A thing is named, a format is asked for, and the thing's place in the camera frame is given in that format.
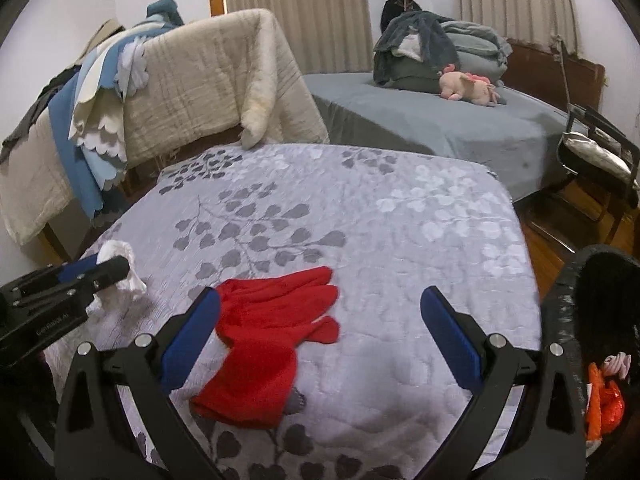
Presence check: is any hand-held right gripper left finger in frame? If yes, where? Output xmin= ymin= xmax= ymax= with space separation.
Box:
xmin=55 ymin=287 xmax=223 ymax=480

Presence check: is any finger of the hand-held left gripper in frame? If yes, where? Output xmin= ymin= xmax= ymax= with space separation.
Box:
xmin=0 ymin=255 xmax=101 ymax=306
xmin=20 ymin=256 xmax=128 ymax=318

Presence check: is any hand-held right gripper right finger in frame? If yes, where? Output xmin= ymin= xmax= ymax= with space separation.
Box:
xmin=419 ymin=286 xmax=586 ymax=480

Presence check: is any white tissue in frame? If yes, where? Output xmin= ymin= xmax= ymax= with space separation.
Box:
xmin=87 ymin=240 xmax=148 ymax=313

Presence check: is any red knit glove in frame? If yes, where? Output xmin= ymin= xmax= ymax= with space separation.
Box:
xmin=190 ymin=266 xmax=341 ymax=430

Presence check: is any black bag-lined waste bin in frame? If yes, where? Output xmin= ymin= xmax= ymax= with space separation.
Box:
xmin=537 ymin=244 xmax=640 ymax=461

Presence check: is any white scalloped felt cloth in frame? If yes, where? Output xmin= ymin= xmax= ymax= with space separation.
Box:
xmin=70 ymin=60 xmax=128 ymax=186

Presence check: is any orange cloth square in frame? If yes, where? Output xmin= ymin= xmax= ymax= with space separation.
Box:
xmin=586 ymin=362 xmax=608 ymax=441

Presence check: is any grey leaf-patterned table cover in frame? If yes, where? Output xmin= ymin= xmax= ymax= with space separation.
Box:
xmin=45 ymin=143 xmax=543 ymax=480

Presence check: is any blue and white scalloped blanket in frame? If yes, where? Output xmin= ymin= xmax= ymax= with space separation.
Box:
xmin=50 ymin=42 xmax=151 ymax=221

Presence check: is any dark clothes pile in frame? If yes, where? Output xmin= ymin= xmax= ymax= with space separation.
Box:
xmin=0 ymin=65 xmax=81 ymax=163

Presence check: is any red plastic wrapper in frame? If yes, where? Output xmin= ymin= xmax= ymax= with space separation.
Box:
xmin=600 ymin=380 xmax=626 ymax=431

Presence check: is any bed with grey sheet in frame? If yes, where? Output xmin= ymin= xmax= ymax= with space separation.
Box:
xmin=302 ymin=71 xmax=576 ymax=201

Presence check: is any beige quilted blanket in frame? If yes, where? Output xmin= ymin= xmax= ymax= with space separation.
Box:
xmin=0 ymin=8 xmax=330 ymax=246

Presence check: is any silver seat cushion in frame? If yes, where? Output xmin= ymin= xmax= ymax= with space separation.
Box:
xmin=562 ymin=131 xmax=628 ymax=176

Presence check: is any pink plush toy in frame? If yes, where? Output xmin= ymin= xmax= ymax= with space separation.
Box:
xmin=439 ymin=64 xmax=501 ymax=107

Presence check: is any black cantilever chair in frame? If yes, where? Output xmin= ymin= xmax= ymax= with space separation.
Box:
xmin=520 ymin=35 xmax=640 ymax=256

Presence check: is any olive green pillow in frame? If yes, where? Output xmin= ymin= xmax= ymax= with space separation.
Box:
xmin=387 ymin=57 xmax=451 ymax=93

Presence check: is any wooden headboard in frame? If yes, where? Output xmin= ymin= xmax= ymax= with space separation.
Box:
xmin=505 ymin=36 xmax=608 ymax=111

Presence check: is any folded grey bedding pile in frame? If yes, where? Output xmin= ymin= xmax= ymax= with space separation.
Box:
xmin=440 ymin=20 xmax=513 ymax=81

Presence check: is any dark grey fleece blanket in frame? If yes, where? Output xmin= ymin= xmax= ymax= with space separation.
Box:
xmin=372 ymin=11 xmax=461 ymax=86

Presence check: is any wide beige curtain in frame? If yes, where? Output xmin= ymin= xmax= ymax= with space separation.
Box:
xmin=222 ymin=0 xmax=371 ymax=76

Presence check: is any narrow beige curtain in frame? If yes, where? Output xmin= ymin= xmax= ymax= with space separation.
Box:
xmin=454 ymin=0 xmax=581 ymax=56

